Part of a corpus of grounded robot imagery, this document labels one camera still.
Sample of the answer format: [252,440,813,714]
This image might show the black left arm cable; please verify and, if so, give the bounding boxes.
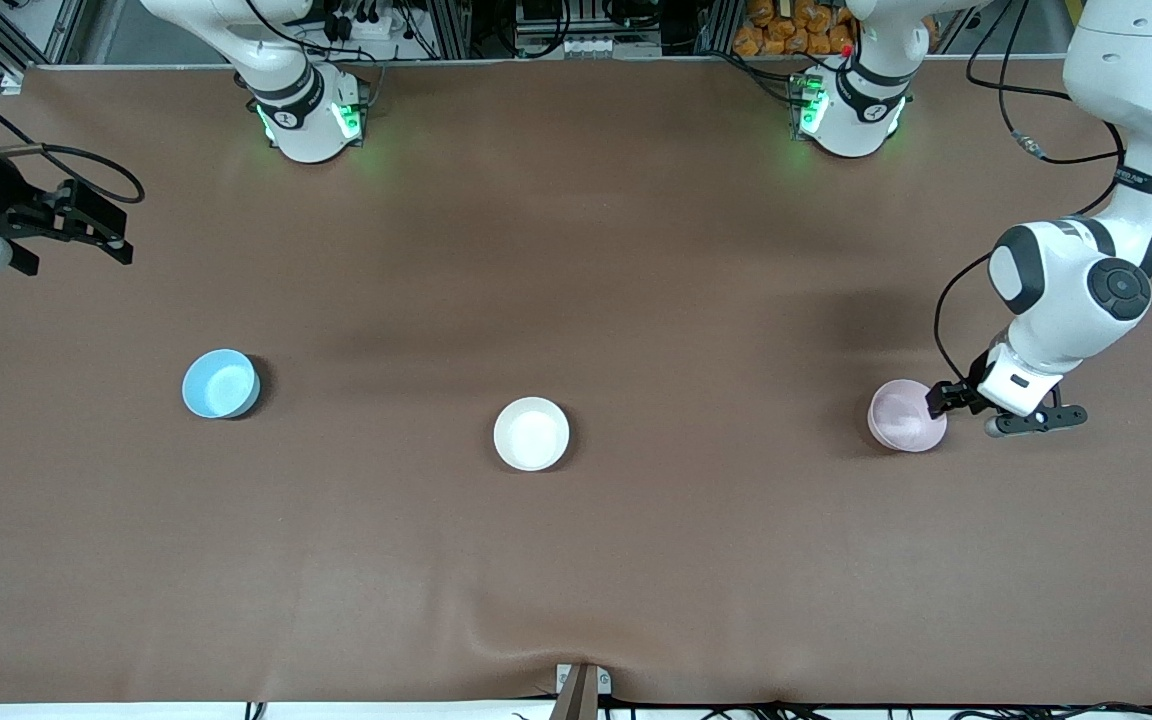
[933,0,1152,391]

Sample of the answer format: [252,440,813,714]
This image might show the black electronics box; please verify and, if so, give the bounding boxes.
[516,0,619,32]

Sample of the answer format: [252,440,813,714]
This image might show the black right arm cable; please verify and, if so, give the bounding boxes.
[0,60,146,207]

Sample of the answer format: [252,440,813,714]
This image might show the white socket strip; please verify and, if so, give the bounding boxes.
[556,35,663,59]

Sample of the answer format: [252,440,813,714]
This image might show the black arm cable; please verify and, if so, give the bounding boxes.
[933,0,1152,391]
[0,60,146,207]

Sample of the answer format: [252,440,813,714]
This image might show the grey metal table bracket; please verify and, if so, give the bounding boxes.
[554,662,613,697]

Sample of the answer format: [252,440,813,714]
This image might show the brown table mat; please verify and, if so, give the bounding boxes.
[0,58,1152,707]

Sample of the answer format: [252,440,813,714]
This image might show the pink bowl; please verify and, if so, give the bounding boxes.
[867,378,948,453]

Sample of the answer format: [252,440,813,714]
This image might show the orange packaged snacks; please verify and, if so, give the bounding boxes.
[733,0,859,58]

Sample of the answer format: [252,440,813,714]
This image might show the aluminium frame post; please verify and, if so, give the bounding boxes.
[693,0,742,59]
[426,0,472,61]

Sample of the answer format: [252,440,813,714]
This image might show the aluminium frame rail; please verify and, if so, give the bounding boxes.
[0,0,89,81]

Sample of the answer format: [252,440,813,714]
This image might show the white bowl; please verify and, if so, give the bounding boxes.
[493,396,571,472]

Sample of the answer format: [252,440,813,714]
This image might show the white power strip with plugs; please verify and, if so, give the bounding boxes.
[321,0,407,42]

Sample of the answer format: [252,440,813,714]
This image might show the brown camera post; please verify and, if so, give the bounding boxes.
[550,665,600,720]

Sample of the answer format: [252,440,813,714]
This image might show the blue bowl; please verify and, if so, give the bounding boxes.
[182,348,262,420]

